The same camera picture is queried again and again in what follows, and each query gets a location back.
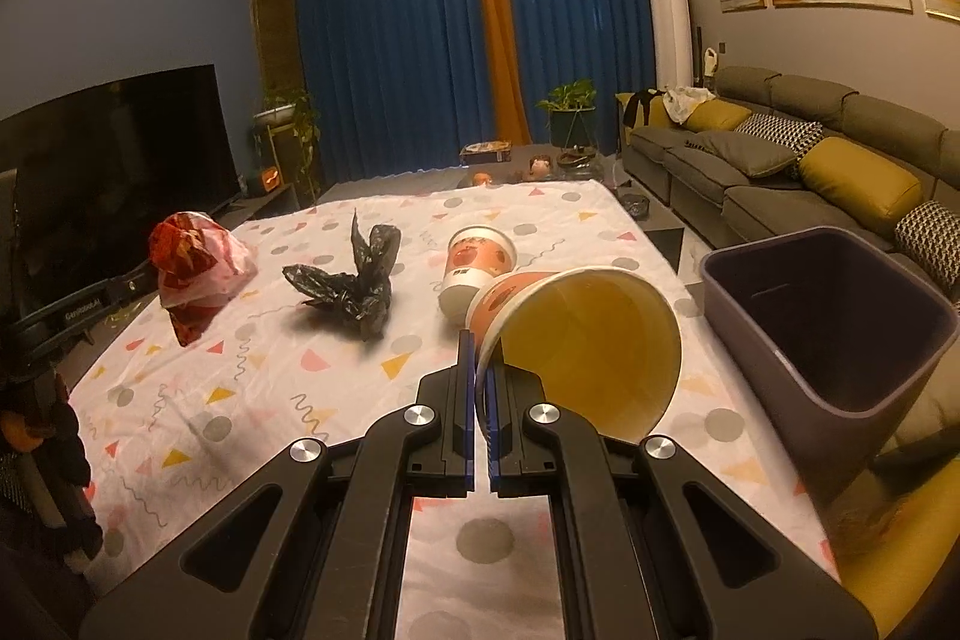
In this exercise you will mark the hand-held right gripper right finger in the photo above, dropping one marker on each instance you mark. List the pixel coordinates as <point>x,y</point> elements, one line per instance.
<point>491,437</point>

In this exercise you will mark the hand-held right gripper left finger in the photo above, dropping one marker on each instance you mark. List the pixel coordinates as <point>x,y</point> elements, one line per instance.
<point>466,385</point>

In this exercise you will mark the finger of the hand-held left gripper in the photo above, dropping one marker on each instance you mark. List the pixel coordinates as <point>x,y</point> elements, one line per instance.
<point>90,302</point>

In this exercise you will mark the red plastic bag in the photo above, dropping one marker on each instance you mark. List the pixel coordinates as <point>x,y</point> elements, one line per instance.
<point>195,265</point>

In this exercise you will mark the orange white paper cup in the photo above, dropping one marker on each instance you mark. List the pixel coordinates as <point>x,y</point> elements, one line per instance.
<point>472,265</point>
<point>600,347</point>

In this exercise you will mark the grey trash bin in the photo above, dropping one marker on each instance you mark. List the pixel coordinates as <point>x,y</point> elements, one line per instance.
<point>825,340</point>

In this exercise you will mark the black television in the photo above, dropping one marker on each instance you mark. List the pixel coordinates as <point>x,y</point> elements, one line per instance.
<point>112,160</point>

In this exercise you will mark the black plastic bag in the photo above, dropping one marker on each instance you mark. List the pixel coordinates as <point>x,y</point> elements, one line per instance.
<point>345,291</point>

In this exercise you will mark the printed tablecloth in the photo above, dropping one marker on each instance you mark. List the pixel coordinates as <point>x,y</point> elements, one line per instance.
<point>262,385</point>

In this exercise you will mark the dark tv cabinet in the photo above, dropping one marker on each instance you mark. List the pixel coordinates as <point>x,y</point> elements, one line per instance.
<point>270,206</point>

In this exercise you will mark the small orange fruit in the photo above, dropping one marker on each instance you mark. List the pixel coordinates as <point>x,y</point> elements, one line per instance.
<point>482,179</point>

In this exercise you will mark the orange speaker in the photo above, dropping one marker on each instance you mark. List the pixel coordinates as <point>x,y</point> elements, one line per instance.
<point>267,183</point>

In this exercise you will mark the flat printed box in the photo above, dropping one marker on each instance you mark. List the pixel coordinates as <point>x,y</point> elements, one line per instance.
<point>485,153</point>

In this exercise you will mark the gold plant stand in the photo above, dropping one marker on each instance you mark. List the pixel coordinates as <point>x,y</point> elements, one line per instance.
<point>271,149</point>

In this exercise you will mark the dark coffee table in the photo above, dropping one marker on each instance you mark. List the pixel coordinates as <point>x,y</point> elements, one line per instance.
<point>600,179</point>

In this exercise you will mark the black ashtray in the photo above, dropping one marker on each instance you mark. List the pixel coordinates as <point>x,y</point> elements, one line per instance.
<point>637,204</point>

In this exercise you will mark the trailing potted plant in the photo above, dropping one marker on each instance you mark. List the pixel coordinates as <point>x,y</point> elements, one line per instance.
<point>296,111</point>

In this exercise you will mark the green potted plant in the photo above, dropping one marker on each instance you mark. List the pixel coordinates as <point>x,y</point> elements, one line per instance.
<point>568,108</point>

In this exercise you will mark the grey sofa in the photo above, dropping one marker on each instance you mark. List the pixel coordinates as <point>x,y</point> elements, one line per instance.
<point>757,205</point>

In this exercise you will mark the blue curtain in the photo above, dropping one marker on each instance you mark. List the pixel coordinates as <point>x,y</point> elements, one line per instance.
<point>592,10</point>
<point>390,48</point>

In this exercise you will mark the orange curtain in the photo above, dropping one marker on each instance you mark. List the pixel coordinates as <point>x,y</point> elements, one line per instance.
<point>499,33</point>

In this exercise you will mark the white cloth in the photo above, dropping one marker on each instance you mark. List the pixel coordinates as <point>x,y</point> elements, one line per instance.
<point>688,102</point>

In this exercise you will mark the grey cushion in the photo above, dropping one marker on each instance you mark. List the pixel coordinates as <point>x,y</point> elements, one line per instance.
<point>742,153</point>

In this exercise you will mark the small yellow cushion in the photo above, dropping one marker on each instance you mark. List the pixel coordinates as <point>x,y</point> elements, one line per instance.
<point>716,117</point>

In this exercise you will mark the black white patterned cushion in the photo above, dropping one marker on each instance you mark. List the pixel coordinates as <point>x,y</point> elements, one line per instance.
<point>776,132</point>
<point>930,239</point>

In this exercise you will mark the white standing air conditioner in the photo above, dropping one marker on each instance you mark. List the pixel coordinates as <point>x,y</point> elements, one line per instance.
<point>673,33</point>

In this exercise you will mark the yellow upholstered seat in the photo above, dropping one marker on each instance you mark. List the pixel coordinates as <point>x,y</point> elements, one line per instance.
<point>900,550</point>

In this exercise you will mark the large yellow cushion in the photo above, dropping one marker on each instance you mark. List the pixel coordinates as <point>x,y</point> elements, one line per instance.
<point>859,183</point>

